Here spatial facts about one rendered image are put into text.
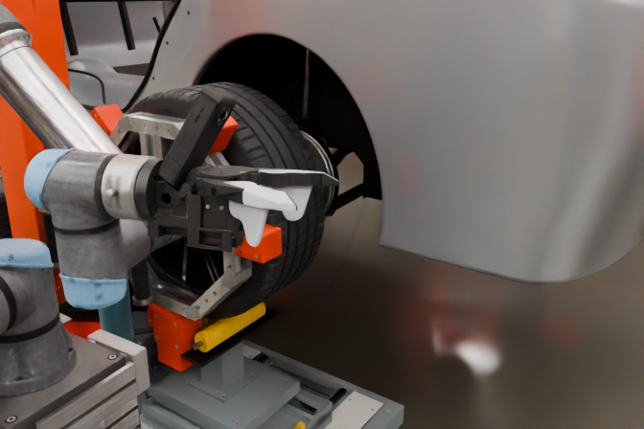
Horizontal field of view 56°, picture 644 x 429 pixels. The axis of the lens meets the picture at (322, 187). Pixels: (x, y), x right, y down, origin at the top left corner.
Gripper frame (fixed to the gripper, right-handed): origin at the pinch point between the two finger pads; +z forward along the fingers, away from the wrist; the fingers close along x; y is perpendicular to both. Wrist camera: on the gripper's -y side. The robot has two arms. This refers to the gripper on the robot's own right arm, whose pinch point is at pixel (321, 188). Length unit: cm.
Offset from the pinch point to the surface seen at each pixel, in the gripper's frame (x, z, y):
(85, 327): -114, -121, 82
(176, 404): -94, -72, 91
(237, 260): -72, -42, 34
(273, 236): -72, -33, 27
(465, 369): -173, 12, 101
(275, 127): -91, -40, 3
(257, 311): -99, -48, 59
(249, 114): -87, -46, -1
